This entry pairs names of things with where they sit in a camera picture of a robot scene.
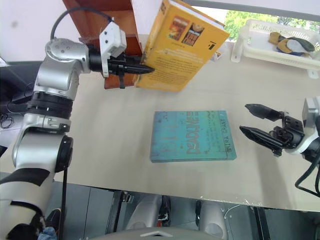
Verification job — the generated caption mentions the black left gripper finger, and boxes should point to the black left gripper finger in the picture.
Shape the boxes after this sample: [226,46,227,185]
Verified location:
[124,64,155,75]
[124,55,144,66]

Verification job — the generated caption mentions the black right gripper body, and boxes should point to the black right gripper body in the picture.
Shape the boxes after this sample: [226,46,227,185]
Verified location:
[271,111,306,158]

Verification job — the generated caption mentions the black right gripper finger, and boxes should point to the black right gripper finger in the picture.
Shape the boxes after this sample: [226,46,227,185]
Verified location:
[244,103,285,121]
[239,126,276,151]

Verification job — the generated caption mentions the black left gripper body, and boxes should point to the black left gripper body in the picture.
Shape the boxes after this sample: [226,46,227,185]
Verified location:
[107,55,128,90]

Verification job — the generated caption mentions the yellow hardcover book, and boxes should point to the yellow hardcover book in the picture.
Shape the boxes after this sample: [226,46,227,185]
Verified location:
[134,0,231,93]

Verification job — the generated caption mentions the wooden bookshelf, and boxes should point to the wooden bookshelf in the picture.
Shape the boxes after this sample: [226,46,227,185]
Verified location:
[61,0,145,90]

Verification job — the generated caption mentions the teal paperback book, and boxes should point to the teal paperback book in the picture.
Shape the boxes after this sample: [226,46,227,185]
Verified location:
[149,109,238,164]

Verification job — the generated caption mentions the white plastic basket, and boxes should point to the white plastic basket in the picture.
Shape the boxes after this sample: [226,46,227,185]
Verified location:
[230,18,320,80]

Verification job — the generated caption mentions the items inside basket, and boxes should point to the items inside basket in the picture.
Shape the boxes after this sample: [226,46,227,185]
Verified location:
[268,31,315,55]

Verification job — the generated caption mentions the black table leg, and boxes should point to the black table leg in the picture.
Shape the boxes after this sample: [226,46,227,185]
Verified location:
[104,190,128,236]

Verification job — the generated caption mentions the dark red shoe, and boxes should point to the dark red shoe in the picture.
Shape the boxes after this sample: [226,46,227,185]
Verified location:
[44,207,62,230]

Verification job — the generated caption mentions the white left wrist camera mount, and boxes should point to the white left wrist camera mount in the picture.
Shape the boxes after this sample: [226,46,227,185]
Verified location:
[98,21,128,79]

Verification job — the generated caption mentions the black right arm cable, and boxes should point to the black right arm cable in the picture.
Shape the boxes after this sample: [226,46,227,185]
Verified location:
[294,152,320,196]

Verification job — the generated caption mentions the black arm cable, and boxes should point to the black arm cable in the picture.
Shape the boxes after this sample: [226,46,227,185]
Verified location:
[294,152,320,196]
[50,6,115,41]

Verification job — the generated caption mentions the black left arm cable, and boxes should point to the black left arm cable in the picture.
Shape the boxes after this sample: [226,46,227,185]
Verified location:
[50,6,115,41]

